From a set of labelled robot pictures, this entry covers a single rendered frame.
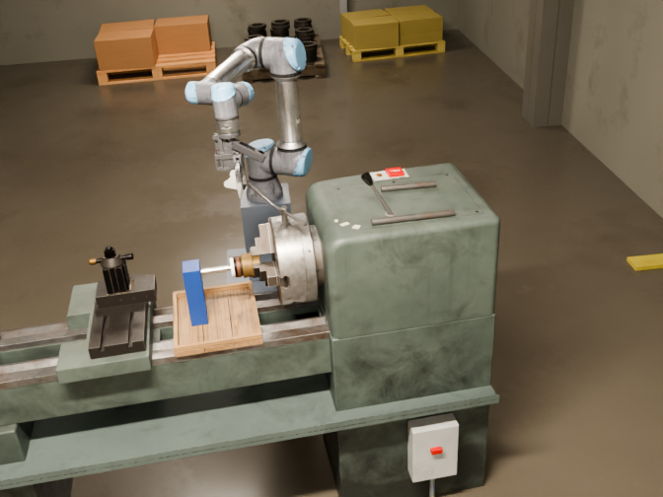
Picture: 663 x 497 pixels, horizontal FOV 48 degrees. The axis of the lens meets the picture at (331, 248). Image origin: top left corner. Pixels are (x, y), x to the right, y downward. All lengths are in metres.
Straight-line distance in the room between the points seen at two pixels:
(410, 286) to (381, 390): 0.44
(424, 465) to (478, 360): 0.47
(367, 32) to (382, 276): 6.50
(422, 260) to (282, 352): 0.59
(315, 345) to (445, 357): 0.48
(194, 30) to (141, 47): 0.74
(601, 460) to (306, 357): 1.44
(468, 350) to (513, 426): 0.86
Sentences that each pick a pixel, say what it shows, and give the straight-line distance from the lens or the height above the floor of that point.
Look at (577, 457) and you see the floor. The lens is 3.49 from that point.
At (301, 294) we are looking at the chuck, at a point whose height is 1.02.
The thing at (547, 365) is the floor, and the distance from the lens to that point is 3.94.
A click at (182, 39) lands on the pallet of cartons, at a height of 0.31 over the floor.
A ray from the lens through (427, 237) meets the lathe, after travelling 2.47.
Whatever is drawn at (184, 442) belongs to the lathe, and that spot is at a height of 0.54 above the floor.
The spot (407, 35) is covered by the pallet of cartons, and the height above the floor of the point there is 0.24.
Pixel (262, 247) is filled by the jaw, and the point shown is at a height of 1.14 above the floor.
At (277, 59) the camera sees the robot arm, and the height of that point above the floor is 1.68.
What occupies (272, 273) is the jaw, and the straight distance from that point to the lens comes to 2.54.
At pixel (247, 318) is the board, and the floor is 0.88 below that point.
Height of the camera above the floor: 2.42
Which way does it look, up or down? 30 degrees down
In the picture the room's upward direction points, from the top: 3 degrees counter-clockwise
